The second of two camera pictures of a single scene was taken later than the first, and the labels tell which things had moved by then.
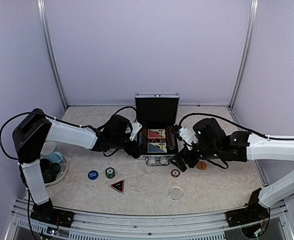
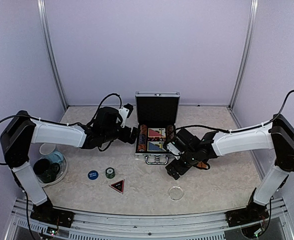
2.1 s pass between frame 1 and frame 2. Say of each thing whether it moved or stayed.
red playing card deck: moved
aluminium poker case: stayed
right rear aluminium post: stayed
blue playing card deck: stayed
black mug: stayed
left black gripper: moved
